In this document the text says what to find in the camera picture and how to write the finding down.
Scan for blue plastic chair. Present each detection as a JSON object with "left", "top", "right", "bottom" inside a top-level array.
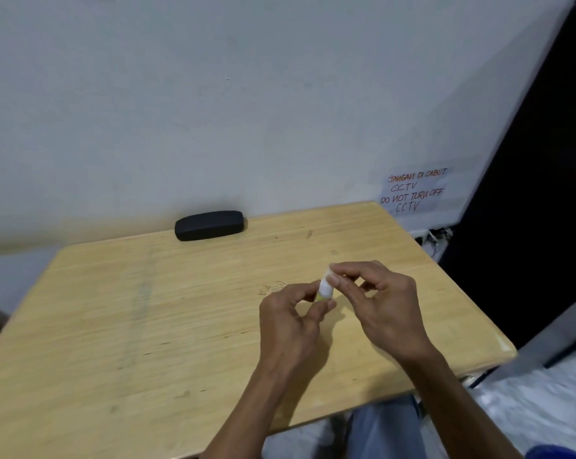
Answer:
[{"left": 525, "top": 445, "right": 576, "bottom": 459}]

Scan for handwritten paper wall sign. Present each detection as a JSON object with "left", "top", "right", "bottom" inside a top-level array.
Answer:
[{"left": 379, "top": 166, "right": 451, "bottom": 217}]

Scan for black glasses case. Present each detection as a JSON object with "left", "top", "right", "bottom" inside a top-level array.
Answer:
[{"left": 174, "top": 210, "right": 247, "bottom": 242}]

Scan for white wall socket with cables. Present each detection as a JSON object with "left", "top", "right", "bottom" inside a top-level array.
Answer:
[{"left": 410, "top": 226, "right": 454, "bottom": 259}]

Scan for small green label spray bottle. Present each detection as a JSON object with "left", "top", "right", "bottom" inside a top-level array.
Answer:
[{"left": 316, "top": 268, "right": 336, "bottom": 302}]

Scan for person's blue trousers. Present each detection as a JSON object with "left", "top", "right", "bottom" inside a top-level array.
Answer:
[{"left": 345, "top": 394, "right": 430, "bottom": 459}]

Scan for black door panel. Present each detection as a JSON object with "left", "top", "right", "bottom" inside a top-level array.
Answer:
[{"left": 439, "top": 0, "right": 576, "bottom": 352}]

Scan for person's left hand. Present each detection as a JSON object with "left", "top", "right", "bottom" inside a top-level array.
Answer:
[{"left": 257, "top": 283, "right": 338, "bottom": 378}]

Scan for person's right hand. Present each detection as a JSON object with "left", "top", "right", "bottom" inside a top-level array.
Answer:
[{"left": 327, "top": 260, "right": 440, "bottom": 371}]

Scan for person's left forearm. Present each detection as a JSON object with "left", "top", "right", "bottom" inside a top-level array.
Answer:
[{"left": 197, "top": 365, "right": 317, "bottom": 459}]

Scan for person's right forearm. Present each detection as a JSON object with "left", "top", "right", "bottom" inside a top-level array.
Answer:
[{"left": 405, "top": 351, "right": 530, "bottom": 459}]

